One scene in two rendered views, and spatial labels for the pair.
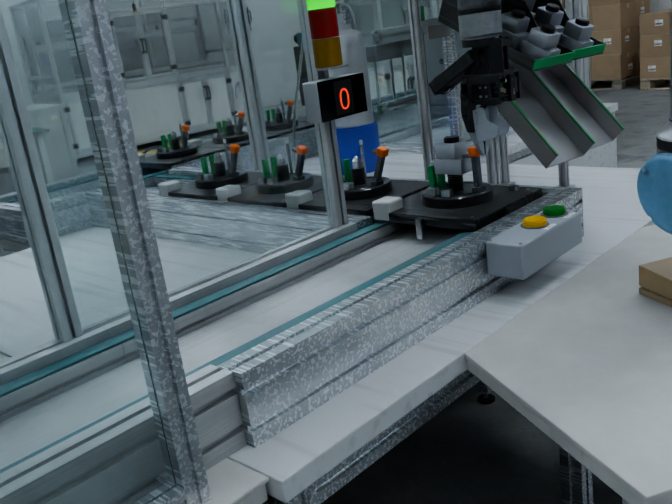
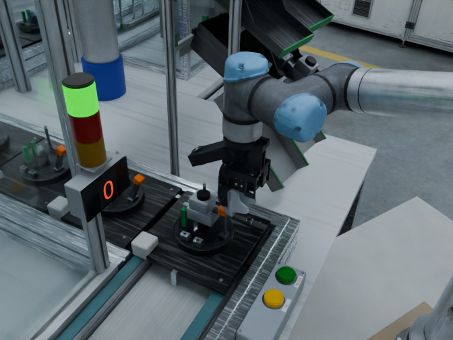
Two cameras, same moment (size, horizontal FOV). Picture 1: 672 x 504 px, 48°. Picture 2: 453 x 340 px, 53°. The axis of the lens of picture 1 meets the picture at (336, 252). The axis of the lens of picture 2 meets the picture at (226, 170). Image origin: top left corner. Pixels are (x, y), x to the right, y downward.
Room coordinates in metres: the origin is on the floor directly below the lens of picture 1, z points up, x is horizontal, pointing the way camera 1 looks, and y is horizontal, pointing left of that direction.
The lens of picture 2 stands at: (0.70, -0.05, 1.74)
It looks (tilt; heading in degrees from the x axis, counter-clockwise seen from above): 37 degrees down; 341
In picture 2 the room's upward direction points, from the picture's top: 2 degrees clockwise
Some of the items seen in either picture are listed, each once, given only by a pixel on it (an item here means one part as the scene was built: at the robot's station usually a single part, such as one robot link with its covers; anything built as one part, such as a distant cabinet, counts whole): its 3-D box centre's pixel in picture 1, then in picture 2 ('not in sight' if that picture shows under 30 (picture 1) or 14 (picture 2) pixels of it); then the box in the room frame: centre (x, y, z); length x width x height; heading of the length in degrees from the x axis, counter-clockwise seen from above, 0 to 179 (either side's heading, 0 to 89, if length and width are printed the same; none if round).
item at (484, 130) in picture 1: (485, 132); (236, 206); (1.37, -0.30, 1.11); 0.06 x 0.03 x 0.09; 45
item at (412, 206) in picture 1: (457, 203); (203, 237); (1.44, -0.25, 0.96); 0.24 x 0.24 x 0.02; 45
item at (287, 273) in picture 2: (554, 213); (286, 276); (1.28, -0.39, 0.96); 0.04 x 0.04 x 0.02
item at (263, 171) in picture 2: (487, 72); (243, 161); (1.38, -0.32, 1.21); 0.09 x 0.08 x 0.12; 45
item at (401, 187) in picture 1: (357, 173); (114, 185); (1.62, -0.07, 1.01); 0.24 x 0.24 x 0.13; 45
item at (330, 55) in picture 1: (327, 52); (89, 148); (1.39, -0.03, 1.28); 0.05 x 0.05 x 0.05
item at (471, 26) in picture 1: (481, 26); (243, 124); (1.39, -0.31, 1.29); 0.08 x 0.08 x 0.05
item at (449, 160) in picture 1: (448, 154); (199, 204); (1.45, -0.24, 1.06); 0.08 x 0.04 x 0.07; 45
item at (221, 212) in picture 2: (472, 166); (220, 218); (1.41, -0.28, 1.04); 0.04 x 0.02 x 0.08; 45
